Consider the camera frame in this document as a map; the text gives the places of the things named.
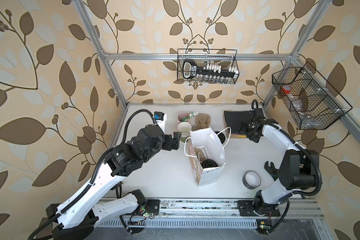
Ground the black paper napkin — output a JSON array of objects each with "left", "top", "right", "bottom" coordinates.
[{"left": 224, "top": 110, "right": 254, "bottom": 138}]

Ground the pulp cup carrier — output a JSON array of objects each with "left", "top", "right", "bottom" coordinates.
[{"left": 194, "top": 148, "right": 207, "bottom": 164}]

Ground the white paper gift bag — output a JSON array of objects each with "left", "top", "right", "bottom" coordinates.
[{"left": 184, "top": 127, "right": 231, "bottom": 187}]

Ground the black cup lid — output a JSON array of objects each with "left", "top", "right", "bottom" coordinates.
[{"left": 201, "top": 159, "right": 218, "bottom": 169}]

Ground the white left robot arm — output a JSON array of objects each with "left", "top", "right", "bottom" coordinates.
[{"left": 28, "top": 109, "right": 181, "bottom": 240}]

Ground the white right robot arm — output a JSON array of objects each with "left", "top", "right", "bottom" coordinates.
[{"left": 237, "top": 108, "right": 322, "bottom": 215}]

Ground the stack of paper cups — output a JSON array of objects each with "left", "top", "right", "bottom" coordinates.
[{"left": 178, "top": 122, "right": 192, "bottom": 143}]

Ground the pink cup of sachets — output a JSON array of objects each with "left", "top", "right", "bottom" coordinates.
[{"left": 178, "top": 112, "right": 199, "bottom": 124}]

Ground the cardboard napkin box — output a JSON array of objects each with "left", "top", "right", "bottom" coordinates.
[{"left": 224, "top": 112, "right": 247, "bottom": 139}]

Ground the stack of pulp cup carriers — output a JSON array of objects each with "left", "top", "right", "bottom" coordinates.
[{"left": 195, "top": 113, "right": 211, "bottom": 130}]

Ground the stack of black cup lids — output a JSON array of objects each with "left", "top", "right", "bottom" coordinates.
[{"left": 215, "top": 131, "right": 226, "bottom": 145}]

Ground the black adjustable wrench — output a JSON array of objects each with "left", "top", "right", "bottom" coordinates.
[{"left": 264, "top": 161, "right": 279, "bottom": 181}]

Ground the grey tape roll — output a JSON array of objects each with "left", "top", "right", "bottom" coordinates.
[{"left": 242, "top": 171, "right": 262, "bottom": 190}]

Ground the plastic bottle red cap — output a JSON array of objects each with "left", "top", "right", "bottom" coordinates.
[{"left": 280, "top": 85, "right": 301, "bottom": 106}]

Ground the black socket set rack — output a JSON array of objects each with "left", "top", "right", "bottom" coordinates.
[{"left": 180, "top": 59, "right": 239, "bottom": 79}]

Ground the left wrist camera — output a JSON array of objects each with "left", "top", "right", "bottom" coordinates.
[{"left": 154, "top": 111, "right": 167, "bottom": 132}]

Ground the black wire basket right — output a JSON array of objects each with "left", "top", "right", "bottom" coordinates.
[{"left": 272, "top": 62, "right": 353, "bottom": 130}]

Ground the black wire basket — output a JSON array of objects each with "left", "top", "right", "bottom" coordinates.
[
  {"left": 272, "top": 62, "right": 353, "bottom": 130},
  {"left": 177, "top": 48, "right": 240, "bottom": 85}
]

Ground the black wire basket centre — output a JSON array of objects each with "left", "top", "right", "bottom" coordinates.
[{"left": 177, "top": 48, "right": 240, "bottom": 85}]

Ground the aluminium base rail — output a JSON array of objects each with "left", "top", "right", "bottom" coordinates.
[{"left": 95, "top": 198, "right": 325, "bottom": 229}]

